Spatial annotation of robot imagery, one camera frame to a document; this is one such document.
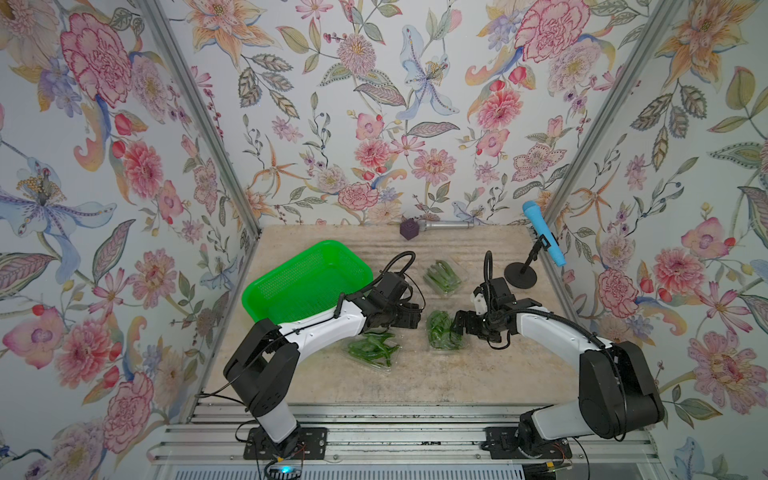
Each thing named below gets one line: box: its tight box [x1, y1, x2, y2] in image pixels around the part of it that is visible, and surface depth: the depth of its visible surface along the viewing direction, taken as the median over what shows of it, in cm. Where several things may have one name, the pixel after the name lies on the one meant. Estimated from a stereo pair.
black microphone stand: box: [504, 234, 551, 289], surface depth 109 cm
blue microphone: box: [522, 200, 567, 267], surface depth 92 cm
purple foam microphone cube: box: [400, 218, 420, 241], surface depth 120 cm
